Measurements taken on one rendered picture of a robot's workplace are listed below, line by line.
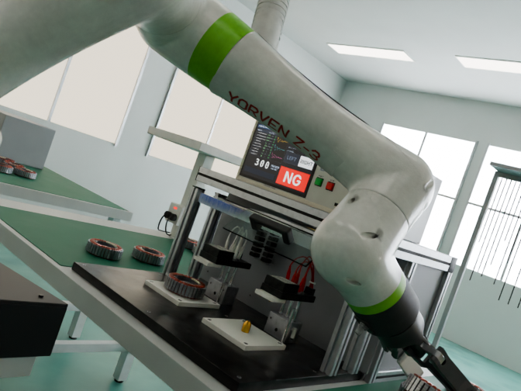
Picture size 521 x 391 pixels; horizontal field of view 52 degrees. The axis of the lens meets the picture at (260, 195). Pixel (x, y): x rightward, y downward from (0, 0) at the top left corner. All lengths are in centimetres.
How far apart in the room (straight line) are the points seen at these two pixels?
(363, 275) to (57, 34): 48
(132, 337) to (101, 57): 528
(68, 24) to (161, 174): 632
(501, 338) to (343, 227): 700
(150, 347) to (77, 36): 66
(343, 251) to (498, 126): 747
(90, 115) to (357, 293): 570
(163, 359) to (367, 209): 57
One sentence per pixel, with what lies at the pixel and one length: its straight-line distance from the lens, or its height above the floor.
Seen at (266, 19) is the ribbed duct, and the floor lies 191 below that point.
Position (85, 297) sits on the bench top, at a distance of 134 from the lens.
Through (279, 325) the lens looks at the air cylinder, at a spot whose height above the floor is 80.
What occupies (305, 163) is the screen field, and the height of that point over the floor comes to 122.
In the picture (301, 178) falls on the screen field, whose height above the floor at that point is 118.
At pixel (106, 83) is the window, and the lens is 635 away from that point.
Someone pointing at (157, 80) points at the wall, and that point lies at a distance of 671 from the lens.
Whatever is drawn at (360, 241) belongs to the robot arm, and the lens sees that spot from 70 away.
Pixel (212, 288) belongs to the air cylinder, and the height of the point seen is 80.
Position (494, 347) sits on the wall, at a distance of 768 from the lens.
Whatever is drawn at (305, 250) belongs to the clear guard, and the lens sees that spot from 105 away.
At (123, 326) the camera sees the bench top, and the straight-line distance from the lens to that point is 122.
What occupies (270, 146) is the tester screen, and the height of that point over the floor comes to 124.
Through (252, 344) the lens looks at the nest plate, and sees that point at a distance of 123.
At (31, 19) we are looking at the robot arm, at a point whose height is 122.
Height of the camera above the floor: 113
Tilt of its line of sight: 1 degrees down
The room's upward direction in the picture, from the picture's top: 20 degrees clockwise
